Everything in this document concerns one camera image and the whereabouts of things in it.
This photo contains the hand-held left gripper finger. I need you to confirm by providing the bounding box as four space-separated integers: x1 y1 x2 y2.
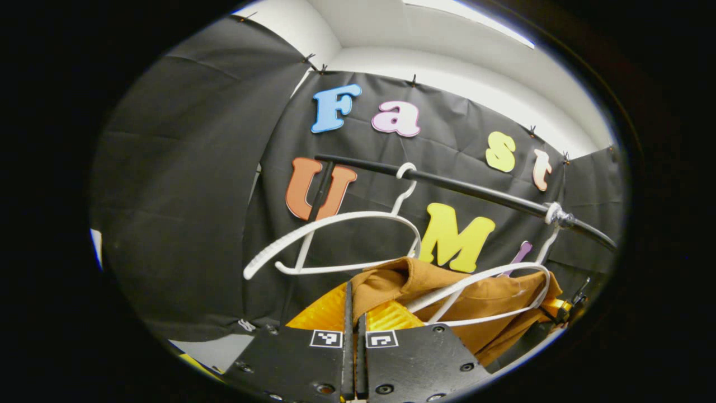
356 301 494 403
223 282 355 403

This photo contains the white hanger with taped hook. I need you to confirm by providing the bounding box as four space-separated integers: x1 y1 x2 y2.
406 203 574 328

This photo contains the brown shirt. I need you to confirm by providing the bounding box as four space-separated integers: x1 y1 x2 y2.
350 256 563 367

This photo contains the empty white clothes hanger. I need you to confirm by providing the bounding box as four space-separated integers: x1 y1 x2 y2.
243 162 422 280

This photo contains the black clothes rack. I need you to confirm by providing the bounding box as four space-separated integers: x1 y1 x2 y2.
278 154 618 328

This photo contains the black backdrop cloth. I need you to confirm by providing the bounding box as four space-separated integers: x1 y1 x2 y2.
89 16 624 343

